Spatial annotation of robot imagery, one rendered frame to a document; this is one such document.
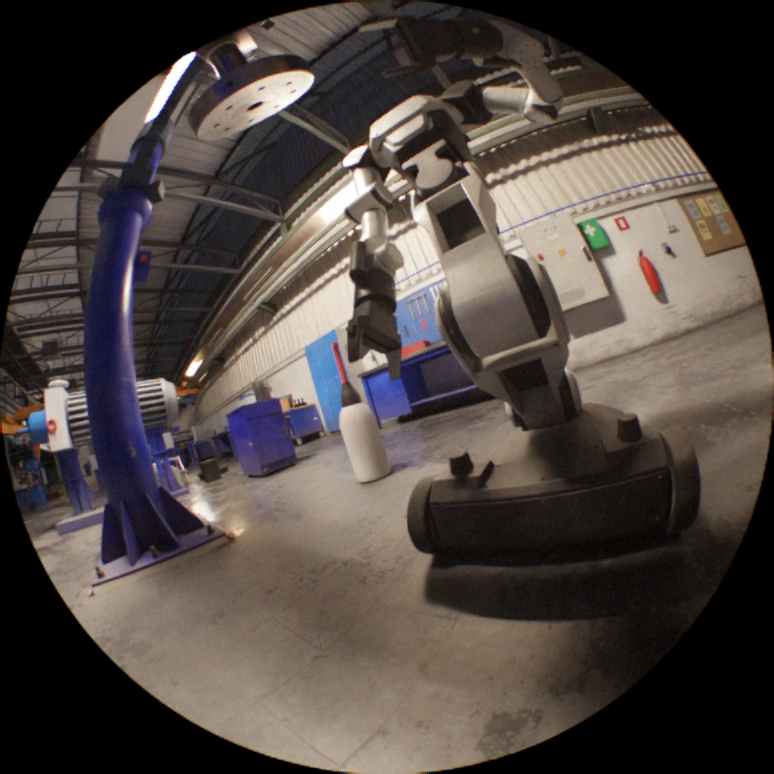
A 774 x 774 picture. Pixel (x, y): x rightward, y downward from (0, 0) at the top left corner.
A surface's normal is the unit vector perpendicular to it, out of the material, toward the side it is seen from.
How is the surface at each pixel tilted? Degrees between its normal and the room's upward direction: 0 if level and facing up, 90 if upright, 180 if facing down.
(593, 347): 90
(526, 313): 119
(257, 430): 90
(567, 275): 90
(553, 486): 45
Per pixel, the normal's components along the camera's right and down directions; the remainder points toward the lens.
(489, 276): -0.65, -0.24
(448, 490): -0.62, -0.57
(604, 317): -0.54, 0.14
